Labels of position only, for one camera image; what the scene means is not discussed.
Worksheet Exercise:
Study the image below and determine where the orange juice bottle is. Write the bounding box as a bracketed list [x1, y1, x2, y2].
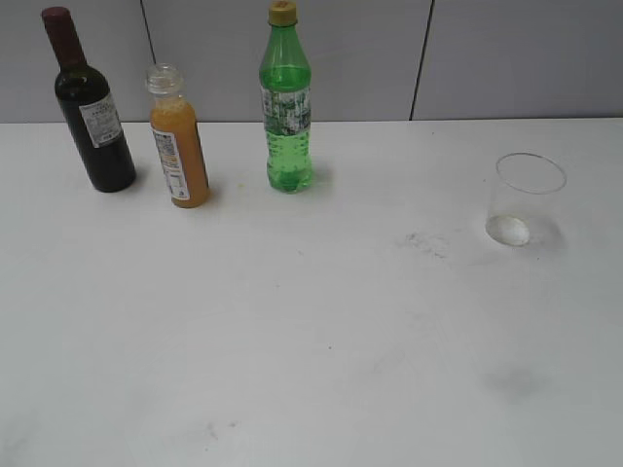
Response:
[146, 63, 210, 208]

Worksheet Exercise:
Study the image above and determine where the transparent plastic cup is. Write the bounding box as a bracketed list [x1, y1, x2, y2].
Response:
[485, 152, 568, 248]

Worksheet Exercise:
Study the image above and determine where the green soda bottle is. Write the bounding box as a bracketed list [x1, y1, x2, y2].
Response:
[259, 1, 313, 193]

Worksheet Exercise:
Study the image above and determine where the dark red wine bottle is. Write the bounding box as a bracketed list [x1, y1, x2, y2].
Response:
[41, 7, 136, 193]

